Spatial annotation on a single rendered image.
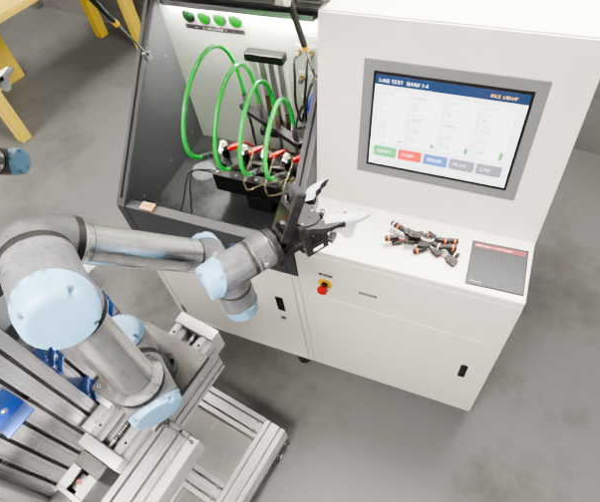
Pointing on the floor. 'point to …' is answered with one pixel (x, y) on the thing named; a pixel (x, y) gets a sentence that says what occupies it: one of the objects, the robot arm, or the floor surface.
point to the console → (454, 52)
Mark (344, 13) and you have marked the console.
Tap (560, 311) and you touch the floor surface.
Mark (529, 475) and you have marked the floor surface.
